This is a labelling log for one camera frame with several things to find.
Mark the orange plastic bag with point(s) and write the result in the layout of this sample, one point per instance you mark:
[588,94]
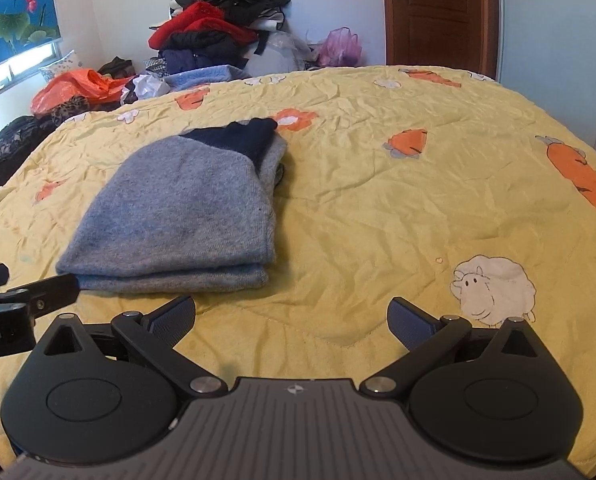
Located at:
[68,90]

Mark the pile of clothes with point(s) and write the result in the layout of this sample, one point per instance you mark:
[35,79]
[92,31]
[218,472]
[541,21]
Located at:
[203,25]

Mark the pale grey cloth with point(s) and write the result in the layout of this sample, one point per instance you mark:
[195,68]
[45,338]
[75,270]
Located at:
[278,55]

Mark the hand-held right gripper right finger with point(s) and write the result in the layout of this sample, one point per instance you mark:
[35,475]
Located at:
[410,322]

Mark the brown wooden door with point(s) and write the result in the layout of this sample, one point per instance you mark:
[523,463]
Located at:
[432,15]

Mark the grey sweater with navy sleeves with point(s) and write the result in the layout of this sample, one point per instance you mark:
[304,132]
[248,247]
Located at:
[178,210]

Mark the pink plastic bag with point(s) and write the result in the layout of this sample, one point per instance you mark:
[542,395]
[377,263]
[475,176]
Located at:
[340,47]

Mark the yellow printed quilt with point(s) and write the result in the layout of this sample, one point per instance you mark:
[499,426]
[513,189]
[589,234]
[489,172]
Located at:
[377,210]

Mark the light blue knitted cloth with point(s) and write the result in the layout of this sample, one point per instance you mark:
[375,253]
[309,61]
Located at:
[203,77]

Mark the white crumpled plastic bag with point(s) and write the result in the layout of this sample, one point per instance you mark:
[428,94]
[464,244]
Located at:
[145,87]

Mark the window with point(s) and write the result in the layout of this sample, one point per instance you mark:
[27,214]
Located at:
[8,75]

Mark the white flowered pillow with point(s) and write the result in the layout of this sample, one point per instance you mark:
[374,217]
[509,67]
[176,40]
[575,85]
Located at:
[60,65]

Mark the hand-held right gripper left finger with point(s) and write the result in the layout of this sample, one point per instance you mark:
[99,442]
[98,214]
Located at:
[173,319]

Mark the dark brown cloth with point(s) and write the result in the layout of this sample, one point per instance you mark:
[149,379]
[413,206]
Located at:
[115,67]

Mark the leopard print cloth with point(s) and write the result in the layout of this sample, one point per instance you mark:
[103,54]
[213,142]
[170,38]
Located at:
[70,110]

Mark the black patterned cloth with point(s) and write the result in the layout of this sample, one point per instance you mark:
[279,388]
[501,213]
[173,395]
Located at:
[8,145]

